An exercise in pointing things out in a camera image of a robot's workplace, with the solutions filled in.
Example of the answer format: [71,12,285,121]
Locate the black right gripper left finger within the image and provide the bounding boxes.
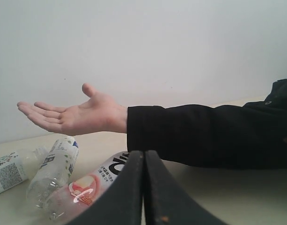
[69,151,144,225]

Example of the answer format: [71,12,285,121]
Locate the black sleeved forearm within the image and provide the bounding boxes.
[127,79,287,169]

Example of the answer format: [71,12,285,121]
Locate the white floral label bottle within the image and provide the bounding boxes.
[0,147,48,194]

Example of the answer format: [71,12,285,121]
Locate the person's open bare hand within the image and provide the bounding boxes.
[17,83,127,136]

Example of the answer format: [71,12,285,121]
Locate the clear bottle blue label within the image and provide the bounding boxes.
[26,136,79,208]

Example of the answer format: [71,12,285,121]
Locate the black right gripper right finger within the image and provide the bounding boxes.
[144,150,225,225]

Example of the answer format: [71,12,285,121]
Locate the pink peach label bottle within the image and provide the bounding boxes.
[44,151,129,223]

